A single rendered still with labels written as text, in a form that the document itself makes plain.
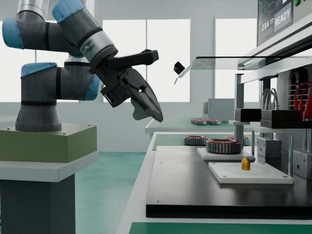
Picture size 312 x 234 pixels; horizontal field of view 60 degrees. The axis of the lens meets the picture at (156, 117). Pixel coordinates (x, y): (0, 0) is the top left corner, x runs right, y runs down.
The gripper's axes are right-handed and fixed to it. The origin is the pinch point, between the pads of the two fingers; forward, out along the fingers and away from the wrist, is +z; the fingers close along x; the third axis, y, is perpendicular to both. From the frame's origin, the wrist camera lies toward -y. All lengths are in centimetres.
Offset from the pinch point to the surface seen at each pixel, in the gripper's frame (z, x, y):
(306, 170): 28.4, -0.8, -19.4
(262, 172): 23.2, 2.1, -12.1
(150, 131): 17, -129, 86
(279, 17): -0.1, -28.8, -32.8
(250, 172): 21.8, 2.5, -10.3
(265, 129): 16.2, -1.4, -17.6
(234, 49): 25, -498, 50
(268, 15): -2.2, -37.2, -31.0
